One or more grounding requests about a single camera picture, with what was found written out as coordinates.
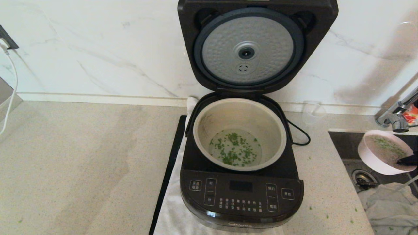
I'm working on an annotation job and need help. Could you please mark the stainless steel sink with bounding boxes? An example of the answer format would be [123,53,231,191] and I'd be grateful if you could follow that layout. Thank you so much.
[328,131,418,199]

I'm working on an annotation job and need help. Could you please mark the black flat strip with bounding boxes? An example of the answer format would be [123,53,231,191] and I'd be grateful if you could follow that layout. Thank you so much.
[149,115,187,235]

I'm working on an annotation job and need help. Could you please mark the grey side panel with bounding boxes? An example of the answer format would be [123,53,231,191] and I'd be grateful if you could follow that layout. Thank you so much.
[0,77,23,115]

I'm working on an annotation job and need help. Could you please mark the white round bowl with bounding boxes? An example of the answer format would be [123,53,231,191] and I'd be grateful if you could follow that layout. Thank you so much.
[358,130,418,176]

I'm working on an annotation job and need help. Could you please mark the grey inner cooking pot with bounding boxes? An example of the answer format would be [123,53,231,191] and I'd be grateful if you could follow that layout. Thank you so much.
[193,97,288,172]

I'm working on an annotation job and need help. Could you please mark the clear plastic cup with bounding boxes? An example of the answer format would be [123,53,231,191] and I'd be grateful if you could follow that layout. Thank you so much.
[301,101,326,126]

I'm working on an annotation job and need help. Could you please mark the black power cord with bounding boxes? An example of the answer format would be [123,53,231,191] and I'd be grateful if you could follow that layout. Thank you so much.
[287,120,311,146]

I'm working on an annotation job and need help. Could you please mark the chopped green vegetables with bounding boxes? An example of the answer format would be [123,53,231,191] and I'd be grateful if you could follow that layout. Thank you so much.
[209,132,262,167]

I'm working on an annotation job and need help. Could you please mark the metal sink drain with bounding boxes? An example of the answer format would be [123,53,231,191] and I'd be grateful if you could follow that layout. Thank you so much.
[351,169,379,192]

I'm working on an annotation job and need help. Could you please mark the white cable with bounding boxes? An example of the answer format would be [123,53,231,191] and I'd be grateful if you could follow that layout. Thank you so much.
[0,49,19,136]

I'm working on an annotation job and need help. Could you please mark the chrome faucet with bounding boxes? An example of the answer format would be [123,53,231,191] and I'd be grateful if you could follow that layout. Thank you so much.
[375,86,418,133]

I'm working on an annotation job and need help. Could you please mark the white towel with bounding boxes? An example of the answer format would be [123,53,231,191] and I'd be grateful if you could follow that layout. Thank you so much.
[153,96,284,235]

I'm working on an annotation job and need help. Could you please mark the grey crumpled cloth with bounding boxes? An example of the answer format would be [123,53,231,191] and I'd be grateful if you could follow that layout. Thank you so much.
[358,182,418,235]

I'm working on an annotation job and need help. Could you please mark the orange object behind faucet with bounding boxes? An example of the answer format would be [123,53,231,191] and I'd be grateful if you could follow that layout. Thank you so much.
[404,106,418,124]

